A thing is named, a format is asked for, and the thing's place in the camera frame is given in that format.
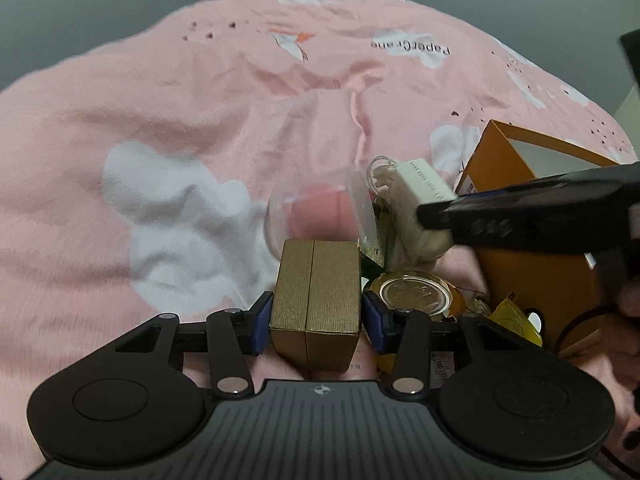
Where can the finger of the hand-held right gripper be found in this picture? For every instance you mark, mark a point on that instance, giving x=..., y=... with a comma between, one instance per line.
x=450, y=217
x=515, y=186

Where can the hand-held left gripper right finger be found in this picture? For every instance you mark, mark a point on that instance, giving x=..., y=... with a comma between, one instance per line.
x=374, y=325

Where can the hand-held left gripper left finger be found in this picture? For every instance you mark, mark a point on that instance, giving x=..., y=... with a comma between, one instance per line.
x=262, y=325

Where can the white rectangular box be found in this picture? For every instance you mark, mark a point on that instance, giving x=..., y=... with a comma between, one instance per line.
x=425, y=195

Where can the gold ribbed box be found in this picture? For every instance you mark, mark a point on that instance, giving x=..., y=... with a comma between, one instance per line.
x=315, y=290

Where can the orange cardboard box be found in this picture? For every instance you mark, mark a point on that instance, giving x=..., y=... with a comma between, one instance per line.
x=540, y=270

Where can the round gold tin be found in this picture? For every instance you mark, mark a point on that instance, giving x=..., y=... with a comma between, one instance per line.
x=414, y=294

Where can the green liquid bottle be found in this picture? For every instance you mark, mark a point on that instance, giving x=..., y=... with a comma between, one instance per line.
x=374, y=260

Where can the clear cup with pink inside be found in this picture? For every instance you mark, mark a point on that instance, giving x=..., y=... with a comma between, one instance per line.
x=320, y=210

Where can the pink printed blanket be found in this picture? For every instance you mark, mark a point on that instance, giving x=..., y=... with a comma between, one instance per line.
x=175, y=160

